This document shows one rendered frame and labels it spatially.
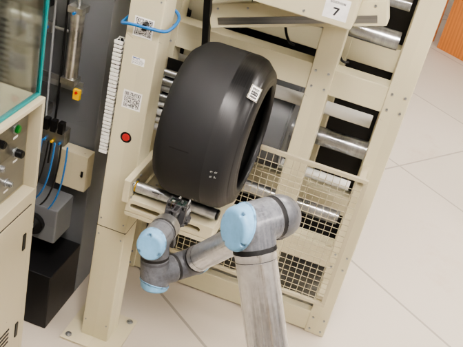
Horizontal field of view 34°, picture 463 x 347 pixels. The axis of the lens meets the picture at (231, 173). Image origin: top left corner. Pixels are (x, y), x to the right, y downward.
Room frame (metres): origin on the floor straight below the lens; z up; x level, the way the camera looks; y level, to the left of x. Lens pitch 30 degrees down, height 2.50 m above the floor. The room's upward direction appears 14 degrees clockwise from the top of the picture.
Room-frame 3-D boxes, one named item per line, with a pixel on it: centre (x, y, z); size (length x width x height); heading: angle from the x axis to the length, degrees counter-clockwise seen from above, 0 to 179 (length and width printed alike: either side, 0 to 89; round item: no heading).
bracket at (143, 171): (2.62, 0.34, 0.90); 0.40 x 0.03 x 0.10; 170
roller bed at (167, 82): (3.00, 0.31, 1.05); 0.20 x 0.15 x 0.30; 80
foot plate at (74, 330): (2.61, 0.42, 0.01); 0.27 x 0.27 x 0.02; 80
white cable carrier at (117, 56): (2.59, 0.51, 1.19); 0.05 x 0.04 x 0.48; 170
